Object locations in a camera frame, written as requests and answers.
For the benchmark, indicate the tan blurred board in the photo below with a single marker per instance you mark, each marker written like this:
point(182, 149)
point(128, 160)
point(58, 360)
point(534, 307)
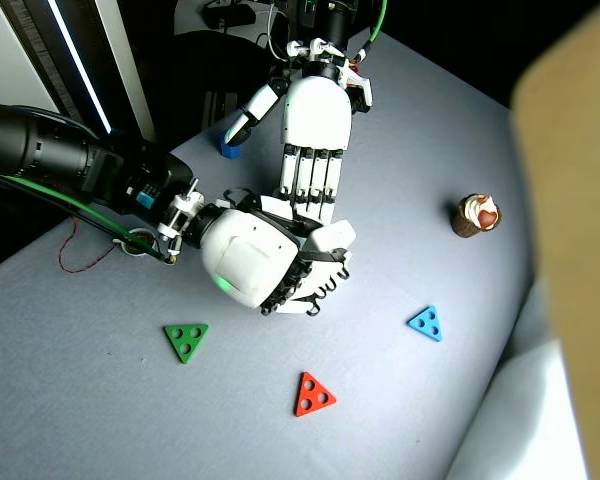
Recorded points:
point(580, 200)

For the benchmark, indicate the green triangle block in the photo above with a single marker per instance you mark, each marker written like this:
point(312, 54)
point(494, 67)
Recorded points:
point(186, 339)

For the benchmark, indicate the blue triangle block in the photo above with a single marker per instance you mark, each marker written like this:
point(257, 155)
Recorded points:
point(429, 322)

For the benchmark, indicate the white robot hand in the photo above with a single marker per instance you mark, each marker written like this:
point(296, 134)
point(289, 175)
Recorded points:
point(245, 250)
point(317, 115)

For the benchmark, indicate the white backdrop board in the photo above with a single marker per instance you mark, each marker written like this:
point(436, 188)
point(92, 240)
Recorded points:
point(520, 400)

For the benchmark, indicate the red triangle block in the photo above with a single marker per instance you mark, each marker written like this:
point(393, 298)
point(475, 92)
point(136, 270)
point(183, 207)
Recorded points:
point(312, 395)

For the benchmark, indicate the grey table cloth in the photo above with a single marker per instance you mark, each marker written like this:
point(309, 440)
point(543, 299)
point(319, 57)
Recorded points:
point(105, 410)

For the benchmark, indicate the white charger adapter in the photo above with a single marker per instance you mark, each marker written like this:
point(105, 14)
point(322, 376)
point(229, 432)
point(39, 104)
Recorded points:
point(332, 235)

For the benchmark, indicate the white panel with light strip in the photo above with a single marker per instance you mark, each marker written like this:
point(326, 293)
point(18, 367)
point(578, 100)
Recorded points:
point(125, 65)

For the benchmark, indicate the small white soup bowl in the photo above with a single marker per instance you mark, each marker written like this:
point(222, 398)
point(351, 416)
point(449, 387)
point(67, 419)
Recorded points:
point(141, 235)

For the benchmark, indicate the blue cube block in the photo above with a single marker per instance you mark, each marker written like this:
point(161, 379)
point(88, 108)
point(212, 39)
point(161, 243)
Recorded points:
point(230, 150)

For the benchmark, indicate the toy cupcake with cream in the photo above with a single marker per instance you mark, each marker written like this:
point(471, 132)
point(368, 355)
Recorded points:
point(467, 225)

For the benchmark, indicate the black camera unit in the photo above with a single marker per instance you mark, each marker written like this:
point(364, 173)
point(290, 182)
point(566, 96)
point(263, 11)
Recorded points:
point(230, 15)

